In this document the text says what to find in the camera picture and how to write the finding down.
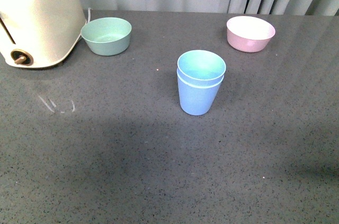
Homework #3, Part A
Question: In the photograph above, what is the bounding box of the green bowl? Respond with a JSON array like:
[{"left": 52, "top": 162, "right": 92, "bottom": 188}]
[{"left": 81, "top": 17, "right": 132, "bottom": 56}]

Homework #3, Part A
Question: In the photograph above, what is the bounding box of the pink bowl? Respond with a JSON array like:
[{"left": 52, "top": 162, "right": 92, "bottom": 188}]
[{"left": 226, "top": 16, "right": 275, "bottom": 53}]

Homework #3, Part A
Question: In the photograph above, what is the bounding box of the light blue cup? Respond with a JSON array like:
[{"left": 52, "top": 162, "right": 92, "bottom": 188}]
[{"left": 177, "top": 50, "right": 227, "bottom": 87}]

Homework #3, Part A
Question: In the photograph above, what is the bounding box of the white toaster power cable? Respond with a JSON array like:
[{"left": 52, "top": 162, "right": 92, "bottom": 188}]
[{"left": 78, "top": 7, "right": 93, "bottom": 42}]

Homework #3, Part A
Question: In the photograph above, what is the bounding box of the cream white toaster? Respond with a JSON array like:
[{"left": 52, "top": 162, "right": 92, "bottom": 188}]
[{"left": 1, "top": 0, "right": 86, "bottom": 68}]

